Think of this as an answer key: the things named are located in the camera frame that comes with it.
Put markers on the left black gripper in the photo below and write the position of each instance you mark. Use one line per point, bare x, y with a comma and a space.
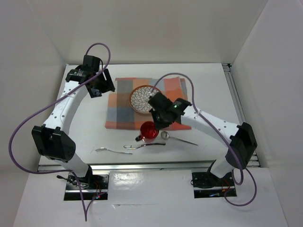
107, 86

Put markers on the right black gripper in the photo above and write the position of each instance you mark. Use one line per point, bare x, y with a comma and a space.
158, 124

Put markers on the silver spoon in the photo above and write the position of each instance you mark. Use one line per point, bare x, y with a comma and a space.
165, 136

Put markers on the red enamel mug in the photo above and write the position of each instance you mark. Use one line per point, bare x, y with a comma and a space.
148, 132

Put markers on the floral patterned plate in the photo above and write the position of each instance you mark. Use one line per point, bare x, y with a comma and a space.
139, 98

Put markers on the checkered orange grey cloth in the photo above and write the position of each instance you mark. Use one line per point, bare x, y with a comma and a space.
120, 114

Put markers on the silver fork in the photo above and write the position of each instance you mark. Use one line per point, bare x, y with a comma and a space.
117, 152

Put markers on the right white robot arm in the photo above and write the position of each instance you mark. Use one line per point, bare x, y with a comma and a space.
239, 139

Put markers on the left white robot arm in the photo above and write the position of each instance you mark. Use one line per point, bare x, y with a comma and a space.
52, 138

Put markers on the silver knife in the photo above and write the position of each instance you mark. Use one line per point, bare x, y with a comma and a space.
132, 147

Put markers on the aluminium frame rail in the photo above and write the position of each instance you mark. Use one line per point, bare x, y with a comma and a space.
213, 87

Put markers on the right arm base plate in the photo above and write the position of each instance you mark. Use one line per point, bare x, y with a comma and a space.
209, 186

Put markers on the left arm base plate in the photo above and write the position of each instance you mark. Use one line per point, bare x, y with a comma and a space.
98, 190

